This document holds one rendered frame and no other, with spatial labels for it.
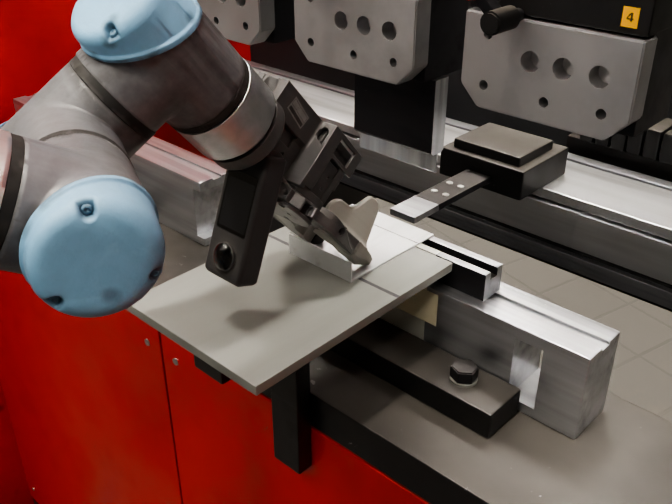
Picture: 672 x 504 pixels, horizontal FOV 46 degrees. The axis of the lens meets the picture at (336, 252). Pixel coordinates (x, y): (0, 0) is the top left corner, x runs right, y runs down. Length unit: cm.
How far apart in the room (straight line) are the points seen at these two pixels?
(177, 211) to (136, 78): 57
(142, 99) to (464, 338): 42
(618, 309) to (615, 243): 169
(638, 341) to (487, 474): 183
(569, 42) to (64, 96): 36
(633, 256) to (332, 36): 44
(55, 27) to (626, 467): 117
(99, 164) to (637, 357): 214
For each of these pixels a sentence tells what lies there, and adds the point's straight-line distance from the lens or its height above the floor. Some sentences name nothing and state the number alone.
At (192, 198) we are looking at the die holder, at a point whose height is 94.
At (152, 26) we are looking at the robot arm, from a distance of 53.
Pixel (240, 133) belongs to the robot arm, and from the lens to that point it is 60.
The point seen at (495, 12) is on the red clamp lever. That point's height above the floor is 126.
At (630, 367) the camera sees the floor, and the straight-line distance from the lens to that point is 242.
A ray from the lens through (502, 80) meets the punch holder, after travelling 66.
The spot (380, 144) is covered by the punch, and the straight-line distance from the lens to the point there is 82.
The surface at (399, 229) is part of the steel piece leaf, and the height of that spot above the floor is 100.
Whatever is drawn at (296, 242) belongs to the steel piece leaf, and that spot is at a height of 102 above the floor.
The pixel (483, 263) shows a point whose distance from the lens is 80.
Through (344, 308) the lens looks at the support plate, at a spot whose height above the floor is 100.
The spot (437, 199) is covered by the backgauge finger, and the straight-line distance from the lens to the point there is 91.
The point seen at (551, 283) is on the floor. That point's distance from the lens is 274.
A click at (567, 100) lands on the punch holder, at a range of 64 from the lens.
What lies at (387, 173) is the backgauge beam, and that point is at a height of 93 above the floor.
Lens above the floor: 139
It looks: 30 degrees down
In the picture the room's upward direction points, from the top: straight up
